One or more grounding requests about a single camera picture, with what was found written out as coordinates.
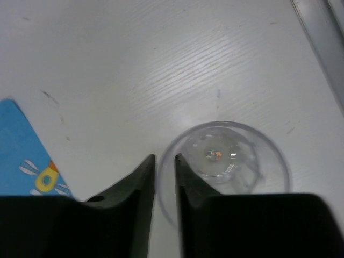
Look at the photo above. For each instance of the clear drinking glass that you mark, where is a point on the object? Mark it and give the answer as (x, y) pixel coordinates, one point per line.
(231, 157)

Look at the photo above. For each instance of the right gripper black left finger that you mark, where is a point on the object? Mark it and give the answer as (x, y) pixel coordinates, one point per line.
(118, 219)

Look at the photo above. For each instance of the blue space-print cloth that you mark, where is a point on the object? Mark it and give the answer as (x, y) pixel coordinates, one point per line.
(26, 167)

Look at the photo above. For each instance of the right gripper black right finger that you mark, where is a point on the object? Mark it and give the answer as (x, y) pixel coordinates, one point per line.
(194, 198)

